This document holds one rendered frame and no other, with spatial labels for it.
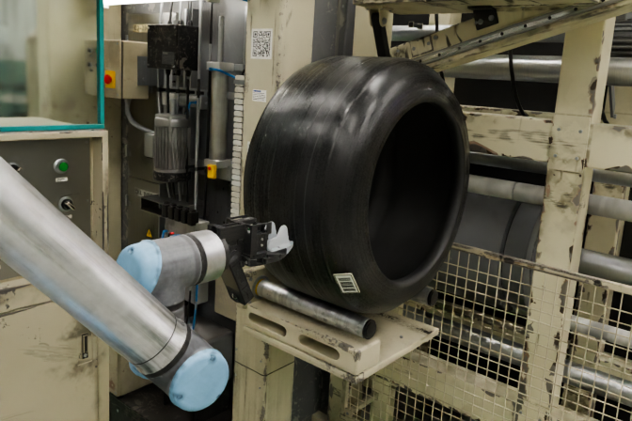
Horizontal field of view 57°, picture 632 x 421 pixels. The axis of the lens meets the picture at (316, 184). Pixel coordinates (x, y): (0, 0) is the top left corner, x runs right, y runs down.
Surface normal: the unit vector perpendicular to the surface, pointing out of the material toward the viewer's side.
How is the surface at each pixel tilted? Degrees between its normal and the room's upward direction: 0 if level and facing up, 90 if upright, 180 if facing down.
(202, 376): 92
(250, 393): 90
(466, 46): 90
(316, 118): 57
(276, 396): 90
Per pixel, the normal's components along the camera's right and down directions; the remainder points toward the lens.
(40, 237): 0.65, 0.07
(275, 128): -0.55, -0.36
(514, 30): -0.65, 0.10
